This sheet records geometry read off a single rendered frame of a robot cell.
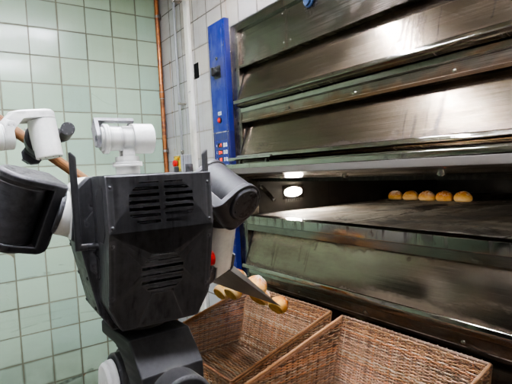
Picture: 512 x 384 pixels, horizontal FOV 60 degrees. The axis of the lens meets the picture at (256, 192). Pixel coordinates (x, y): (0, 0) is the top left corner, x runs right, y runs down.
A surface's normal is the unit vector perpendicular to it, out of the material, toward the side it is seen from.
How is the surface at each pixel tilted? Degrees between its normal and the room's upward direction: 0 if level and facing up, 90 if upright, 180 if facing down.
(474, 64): 90
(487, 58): 90
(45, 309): 90
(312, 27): 90
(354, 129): 70
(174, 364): 44
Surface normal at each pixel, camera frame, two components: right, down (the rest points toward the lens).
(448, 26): -0.79, -0.27
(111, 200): 0.54, 0.01
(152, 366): 0.37, -0.70
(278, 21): -0.82, 0.07
